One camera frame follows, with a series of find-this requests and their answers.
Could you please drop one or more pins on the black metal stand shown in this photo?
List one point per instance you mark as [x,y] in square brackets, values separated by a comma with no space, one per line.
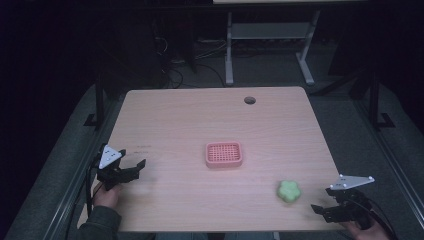
[375,100]
[99,100]

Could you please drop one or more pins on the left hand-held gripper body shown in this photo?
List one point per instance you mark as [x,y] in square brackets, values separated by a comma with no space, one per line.
[108,158]

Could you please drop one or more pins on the person's left hand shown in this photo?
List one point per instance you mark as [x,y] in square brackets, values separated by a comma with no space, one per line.
[106,198]

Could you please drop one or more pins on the green flower-shaped soap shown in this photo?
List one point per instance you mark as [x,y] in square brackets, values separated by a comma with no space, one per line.
[288,191]

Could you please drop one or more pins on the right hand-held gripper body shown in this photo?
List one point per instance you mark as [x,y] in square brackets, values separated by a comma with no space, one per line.
[353,200]

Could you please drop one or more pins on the pink plastic soap dish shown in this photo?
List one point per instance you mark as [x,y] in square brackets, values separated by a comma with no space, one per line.
[223,154]

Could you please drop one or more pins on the white metal table frame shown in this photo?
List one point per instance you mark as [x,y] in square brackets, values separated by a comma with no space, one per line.
[266,30]

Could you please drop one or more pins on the person's right hand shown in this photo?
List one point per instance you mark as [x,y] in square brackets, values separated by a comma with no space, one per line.
[370,234]

